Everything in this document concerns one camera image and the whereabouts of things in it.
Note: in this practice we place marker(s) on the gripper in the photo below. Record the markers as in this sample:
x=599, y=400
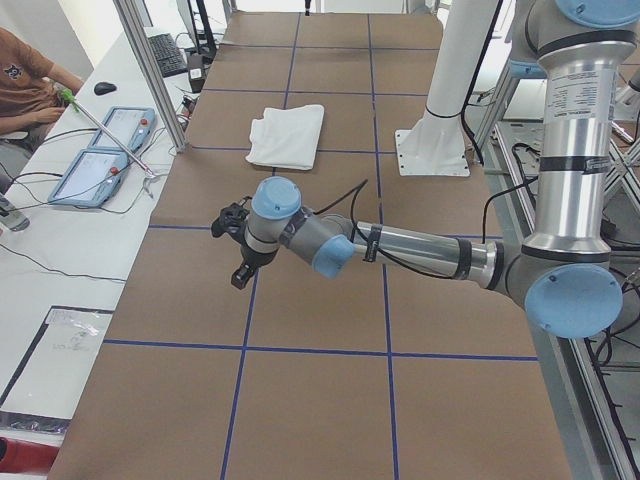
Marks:
x=255, y=259

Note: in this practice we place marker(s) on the white printed t-shirt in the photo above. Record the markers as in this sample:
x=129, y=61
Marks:
x=286, y=138

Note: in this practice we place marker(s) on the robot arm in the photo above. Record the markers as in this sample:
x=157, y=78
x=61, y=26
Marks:
x=543, y=34

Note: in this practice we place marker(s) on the black power adapter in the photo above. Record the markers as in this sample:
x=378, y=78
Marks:
x=196, y=72

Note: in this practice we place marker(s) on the black keyboard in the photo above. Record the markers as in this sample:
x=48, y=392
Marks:
x=168, y=56

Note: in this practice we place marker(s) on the lower blue teach pendant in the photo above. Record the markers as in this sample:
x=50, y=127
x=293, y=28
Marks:
x=91, y=179

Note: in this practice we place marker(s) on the blue teach pendant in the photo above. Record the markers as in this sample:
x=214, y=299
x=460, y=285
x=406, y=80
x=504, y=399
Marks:
x=131, y=125
x=91, y=179

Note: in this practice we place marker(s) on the upper blue teach pendant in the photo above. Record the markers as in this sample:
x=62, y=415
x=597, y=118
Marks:
x=131, y=125

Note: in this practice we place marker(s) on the thin metal rod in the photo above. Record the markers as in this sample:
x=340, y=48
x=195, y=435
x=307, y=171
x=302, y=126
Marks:
x=68, y=96

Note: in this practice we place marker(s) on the plastic document sleeve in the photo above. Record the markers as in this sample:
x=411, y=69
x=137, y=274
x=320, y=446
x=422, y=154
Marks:
x=43, y=392

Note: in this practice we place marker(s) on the black computer mouse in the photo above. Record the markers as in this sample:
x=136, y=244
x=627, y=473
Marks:
x=103, y=88

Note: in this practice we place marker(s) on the grey water bottle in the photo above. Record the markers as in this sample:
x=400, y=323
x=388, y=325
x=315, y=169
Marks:
x=11, y=216

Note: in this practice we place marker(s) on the seated person brown shirt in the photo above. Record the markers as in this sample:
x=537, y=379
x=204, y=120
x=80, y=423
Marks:
x=30, y=90

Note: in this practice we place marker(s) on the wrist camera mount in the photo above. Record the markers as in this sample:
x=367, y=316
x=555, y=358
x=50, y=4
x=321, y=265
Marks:
x=231, y=220

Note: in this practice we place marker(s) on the aluminium frame post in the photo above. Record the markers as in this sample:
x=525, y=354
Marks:
x=133, y=28

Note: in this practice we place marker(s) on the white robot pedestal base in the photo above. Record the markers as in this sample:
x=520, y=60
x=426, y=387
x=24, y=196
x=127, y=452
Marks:
x=435, y=146

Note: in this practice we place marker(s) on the aluminium frame rack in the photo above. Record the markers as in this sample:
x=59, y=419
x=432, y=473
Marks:
x=560, y=273

